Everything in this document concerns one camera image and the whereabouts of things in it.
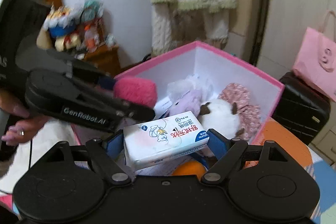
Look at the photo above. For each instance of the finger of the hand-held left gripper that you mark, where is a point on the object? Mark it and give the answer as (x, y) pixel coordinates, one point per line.
(106, 82)
(126, 108)

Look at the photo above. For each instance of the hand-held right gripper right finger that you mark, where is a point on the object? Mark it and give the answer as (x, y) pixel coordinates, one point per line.
(216, 143)

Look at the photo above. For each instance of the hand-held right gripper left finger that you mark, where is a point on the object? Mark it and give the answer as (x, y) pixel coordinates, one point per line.
(115, 143)

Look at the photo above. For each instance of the pink fluffy plush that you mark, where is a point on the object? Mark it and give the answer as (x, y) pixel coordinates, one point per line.
(136, 91)

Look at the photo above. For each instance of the white brown-patched plush toy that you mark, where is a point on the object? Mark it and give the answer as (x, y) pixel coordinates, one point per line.
(220, 116)

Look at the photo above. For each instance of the round plush ball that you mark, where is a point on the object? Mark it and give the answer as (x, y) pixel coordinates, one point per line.
(188, 169)

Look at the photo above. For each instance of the blue white wet wipes pack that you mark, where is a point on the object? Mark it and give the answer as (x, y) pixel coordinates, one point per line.
(162, 140)

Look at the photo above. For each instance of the purple plush toy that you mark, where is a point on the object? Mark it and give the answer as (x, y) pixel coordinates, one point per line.
(183, 106)

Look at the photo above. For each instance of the pink floral scrunchie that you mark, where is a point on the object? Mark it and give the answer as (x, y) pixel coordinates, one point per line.
(241, 98)

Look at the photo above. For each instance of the pink cardboard box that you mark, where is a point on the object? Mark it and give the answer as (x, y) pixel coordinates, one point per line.
(218, 64)

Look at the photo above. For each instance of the person's left hand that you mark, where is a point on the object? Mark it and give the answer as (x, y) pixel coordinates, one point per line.
(27, 124)

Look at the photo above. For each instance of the wooden nightstand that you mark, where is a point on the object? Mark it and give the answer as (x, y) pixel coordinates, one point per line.
(105, 58)

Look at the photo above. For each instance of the orange drink bottle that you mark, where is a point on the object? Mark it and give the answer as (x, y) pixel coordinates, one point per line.
(91, 37)

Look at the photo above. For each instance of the white cloth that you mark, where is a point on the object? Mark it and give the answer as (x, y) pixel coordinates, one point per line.
(52, 145)

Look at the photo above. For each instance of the bouquet in blue wrap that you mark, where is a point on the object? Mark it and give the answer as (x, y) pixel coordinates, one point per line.
(60, 22)

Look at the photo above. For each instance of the patchwork bed sheet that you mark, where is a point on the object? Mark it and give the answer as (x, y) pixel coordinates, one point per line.
(288, 140)

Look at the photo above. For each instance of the white teal plastic bag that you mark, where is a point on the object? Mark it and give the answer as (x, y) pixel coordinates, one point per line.
(90, 8)

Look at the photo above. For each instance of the black suitcase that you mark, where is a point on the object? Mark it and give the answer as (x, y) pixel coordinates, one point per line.
(299, 108)

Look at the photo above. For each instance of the large cardboard sheet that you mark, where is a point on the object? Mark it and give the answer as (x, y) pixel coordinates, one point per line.
(244, 29)

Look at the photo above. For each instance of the pink tote bag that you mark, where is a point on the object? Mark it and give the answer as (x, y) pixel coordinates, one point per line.
(315, 66)

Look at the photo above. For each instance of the black metal clothes rack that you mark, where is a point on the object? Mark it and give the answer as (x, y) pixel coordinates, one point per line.
(261, 3)

